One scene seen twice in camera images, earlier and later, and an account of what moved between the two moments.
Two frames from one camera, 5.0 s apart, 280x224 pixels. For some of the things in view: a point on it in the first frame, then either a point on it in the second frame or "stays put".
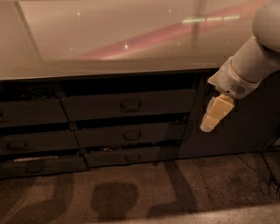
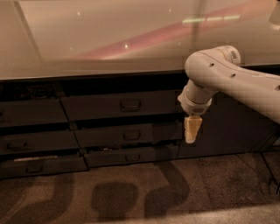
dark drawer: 22,143 stays put
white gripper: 233,80 -> 194,106
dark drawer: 146,155 stays put
